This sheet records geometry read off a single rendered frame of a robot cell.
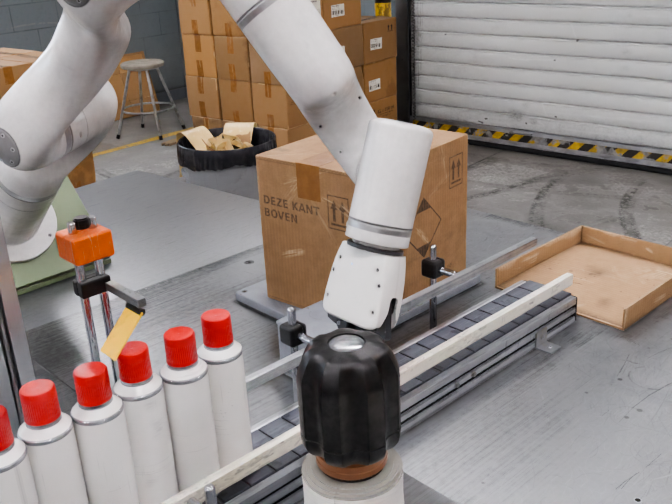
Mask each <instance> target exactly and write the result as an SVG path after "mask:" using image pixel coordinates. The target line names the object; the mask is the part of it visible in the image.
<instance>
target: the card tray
mask: <svg viewBox="0 0 672 504"><path fill-rule="evenodd" d="M566 273H571V274H573V284H572V285H571V286H569V287H568V288H566V289H564V290H563V291H566V292H570V293H571V295H573V296H576V297H577V298H578V299H577V313H576V315H578V316H581V317H584V318H587V319H590V320H593V321H596V322H599V323H602V324H605V325H608V326H611V327H614V328H617V329H620V330H623V331H624V330H625V329H627V328H628V327H630V326H631V325H632V324H634V323H635V322H637V321H638V320H639V319H641V318H642V317H644V316H645V315H647V314H648V313H649V312H651V311H652V310H654V309H655V308H656V307H658V306H659V305H661V304H662V303H664V302H665V301H666V300H668V299H669V298H671V297H672V247H669V246H665V245H661V244H657V243H653V242H649V241H645V240H641V239H637V238H633V237H629V236H624V235H620V234H616V233H612V232H608V231H604V230H600V229H596V228H592V227H588V226H584V225H580V226H578V227H576V228H574V229H572V230H570V231H568V232H566V233H564V234H562V235H560V236H558V237H557V238H555V239H553V240H551V241H549V242H547V243H545V244H543V245H541V246H539V247H537V248H535V249H533V250H531V251H529V252H527V253H525V254H523V255H521V256H519V257H517V258H515V259H513V260H511V261H509V262H507V263H505V264H503V265H502V266H500V267H498V268H496V269H495V288H497V289H500V290H504V289H506V288H508V287H510V286H512V285H513V284H515V283H517V282H519V281H521V280H523V281H524V280H526V281H529V280H531V281H534V282H538V283H541V284H544V285H546V284H548V283H550V282H551V281H553V280H555V279H557V278H559V277H560V276H562V275H564V274H566Z"/></svg>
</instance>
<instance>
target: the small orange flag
mask: <svg viewBox="0 0 672 504"><path fill-rule="evenodd" d="M125 307H126V308H125V309H124V311H123V313H122V314H121V316H120V318H119V319H118V321H117V323H116V325H115V326H114V328H113V330H112V331H111V333H110V335H109V336H108V338H107V340H106V342H105V343H104V345H103V347H102V348H101V350H100V351H101V352H103V353H104V354H106V355H107V356H109V357H110V358H112V359H113V360H115V361H116V359H117V358H118V356H119V354H120V353H121V351H122V349H123V347H124V346H125V344H126V342H127V341H128V339H129V337H130V335H131V334H132V332H133V330H134V329H135V327H136V325H137V323H138V322H139V320H140V318H141V317H142V316H144V315H145V312H146V311H145V309H143V308H137V307H136V306H134V305H132V304H130V303H128V302H127V303H126V304H125Z"/></svg>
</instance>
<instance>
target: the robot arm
mask: <svg viewBox="0 0 672 504"><path fill-rule="evenodd" d="M57 1H58V2H59V4H60V5H61V6H62V7H63V13H62V16H61V19H60V21H59V24H58V26H57V28H56V31H55V33H54V36H53V38H52V40H51V42H50V44H49V45H48V47H47V49H46V50H45V51H44V52H43V54H42V55H41V56H40V57H39V58H38V60H37V61H36V62H35V63H34V64H33V65H32V66H31V67H30V68H29V69H28V70H27V71H26V72H25V73H24V74H23V75H22V76H21V77H20V78H19V80H18V81H17V82H16V83H15V84H14V85H13V86H12V87H11V88H10V89H9V91H8V92H7V93H6V94H5V95H4V96H3V97H2V99H1V100H0V217H1V221H2V226H3V231H4V235H5V240H6V244H7V249H8V254H9V258H10V263H21V262H26V261H29V260H32V259H34V258H36V257H38V256H40V255H41V254H43V253H44V252H45V251H46V250H47V249H48V248H49V246H50V245H51V243H52V242H53V240H54V237H55V233H56V230H57V218H56V214H55V211H54V209H53V207H52V205H51V204H52V202H53V200H54V198H55V196H56V194H57V192H58V190H59V189H60V187H61V185H62V183H63V181H64V179H65V177H66V176H67V175H68V174H69V173H70V172H71V171H72V170H73V169H74V168H75V167H76V166H77V165H78V164H79V163H80V162H82V161H83V160H84V159H85V158H86V157H87V156H88V155H89V154H90V152H91V151H92V150H93V149H94V148H95V147H96V146H97V145H98V144H99V143H100V142H101V141H102V139H103V138H104V137H105V136H106V135H107V133H108V132H109V130H110V129H111V127H112V125H113V123H114V121H115V118H116V114H117V108H118V101H117V96H116V93H115V90H114V88H113V87H112V85H111V84H110V82H109V81H108V80H109V78H110V77H111V76H112V74H113V73H114V71H115V69H116V68H117V66H118V64H119V62H120V61H121V59H122V57H123V55H124V53H125V51H126V49H127V47H128V44H129V42H130V37H131V26H130V22H129V19H128V17H127V16H126V14H125V11H126V10H127V9H128V8H129V7H130V6H132V5H133V4H134V3H136V2H137V1H139V0H57ZM220 1H221V3H222V4H223V5H224V7H225V8H226V10H227V11H228V12H229V14H230V15H231V16H232V18H233V19H234V21H235V22H236V23H237V25H238V26H239V28H240V29H241V30H242V32H243V33H244V35H245V36H246V37H247V39H248V40H249V42H250V43H251V44H252V46H253V47H254V48H255V50H256V51H257V53H258V54H259V55H260V57H261V58H262V59H263V61H264V62H265V63H266V65H267V66H268V68H269V69H270V70H271V72H272V73H273V74H274V76H275V77H276V78H277V80H278V81H279V82H280V84H281V85H282V86H283V88H284V89H285V90H286V91H287V93H288V94H289V95H290V97H291V98H292V99H293V101H294V102H295V104H296V105H297V106H298V108H299V109H300V111H301V112H302V114H303V115H304V117H305V118H306V120H307V121H308V123H309V124H310V126H311V127H312V128H313V130H314V131H315V133H316V134H317V135H318V137H319V138H320V139H321V141H322V142H323V143H324V145H325V146H326V147H327V149H328V150H329V151H330V153H331V154H332V155H333V157H334V158H335V159H336V160H337V162H338V163H339V164H340V166H341V167H342V168H343V170H344V171H345V172H346V174H347V175H348V176H349V177H350V179H351V180H352V181H353V183H354V184H355V190H354V194H353V199H352V204H351V209H350V213H349V218H348V221H347V223H346V226H347V228H346V232H345V235H346V236H348V237H350V238H352V239H348V240H347V241H343V242H342V244H341V246H340V248H339V250H338V252H337V255H336V257H335V260H334V263H333V266H332V269H331V272H330V276H329V279H328V283H327V287H326V291H325V295H324V300H323V307H324V309H325V311H326V312H328V317H329V318H330V319H331V320H332V321H333V322H334V323H336V324H337V327H338V329H340V328H351V329H354V330H363V331H365V330H368V331H371V332H374V333H376V334H378V335H380V336H381V337H382V339H383V340H384V341H389V340H390V339H391V329H392V328H394V327H395V325H396V323H397V320H398V317H399V313H400V308H401V303H402V297H403V291H404V283H405V268H406V257H405V256H403V253H404V251H403V250H401V249H407V248H408V247H409V242H410V238H411V233H412V229H413V224H414V220H415V215H416V211H417V206H418V202H419V197H420V193H421V188H422V184H423V179H424V175H425V170H426V166H427V161H428V157H429V152H430V148H431V143H432V139H433V133H432V131H431V130H429V129H427V128H425V127H423V126H419V125H416V124H412V123H408V122H403V121H398V120H393V119H386V118H377V116H376V114H375V113H374V111H373V109H372V108H371V106H370V104H369V102H368V100H367V99H366V97H365V95H364V93H363V91H362V89H361V86H360V84H359V82H358V79H357V77H356V74H355V71H354V68H353V66H352V64H351V62H350V60H349V58H348V57H347V55H346V53H345V52H344V50H343V49H342V47H341V45H340V44H339V42H338V41H337V39H336V38H335V36H334V35H333V33H332V32H331V30H330V29H329V27H328V26H327V24H326V23H325V22H324V20H323V19H322V17H321V16H320V14H319V13H318V11H317V10H316V8H315V7H314V5H313V4H312V3H311V1H310V0H220ZM377 328H378V330H376V329H377Z"/></svg>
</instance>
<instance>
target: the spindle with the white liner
mask: <svg viewBox="0 0 672 504"><path fill-rule="evenodd" d="M296 382H297V396H298V409H299V422H300V435H301V440H302V443H303V445H304V447H305V448H306V450H307V451H308V452H309V453H308V454H307V456H306V457H305V459H304V461H303V464H302V469H301V472H302V480H303V489H304V504H404V493H403V462H402V459H401V457H400V456H399V454H398V453H397V452H396V451H395V450H394V449H393V447H394V446H396V444H397V443H398V441H399V439H400V435H401V401H400V369H399V364H398V361H397V359H396V357H395V355H394V353H393V352H392V350H391V349H390V347H389V346H388V345H386V344H385V342H384V340H383V339H382V337H381V336H380V335H378V334H376V333H374V332H371V331H368V330H365V331H363V330H354V329H351V328H340V329H336V330H334V331H332V332H329V333H326V334H319V335H318V336H316V337H314V338H313V339H312V340H311V341H310V342H309V343H308V344H307V346H306V348H305V350H304V353H303V355H302V360H301V362H300V364H299V367H298V370H297V375H296Z"/></svg>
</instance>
